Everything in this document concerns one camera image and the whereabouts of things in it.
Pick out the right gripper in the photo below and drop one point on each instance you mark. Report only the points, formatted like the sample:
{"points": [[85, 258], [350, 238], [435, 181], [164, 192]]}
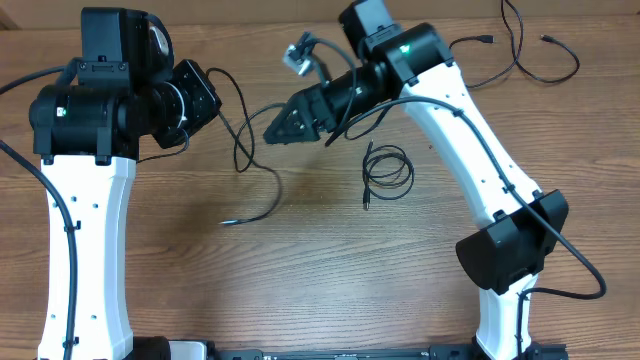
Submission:
{"points": [[306, 111]]}

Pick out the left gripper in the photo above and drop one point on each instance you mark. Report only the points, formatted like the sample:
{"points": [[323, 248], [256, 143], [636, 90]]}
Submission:
{"points": [[207, 102]]}

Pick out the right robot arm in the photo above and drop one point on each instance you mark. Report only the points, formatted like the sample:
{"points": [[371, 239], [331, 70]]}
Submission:
{"points": [[516, 221]]}

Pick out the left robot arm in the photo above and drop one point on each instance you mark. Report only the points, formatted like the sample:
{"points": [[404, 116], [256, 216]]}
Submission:
{"points": [[127, 84]]}

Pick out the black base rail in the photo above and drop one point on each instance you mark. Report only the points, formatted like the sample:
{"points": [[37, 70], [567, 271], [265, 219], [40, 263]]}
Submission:
{"points": [[345, 355]]}

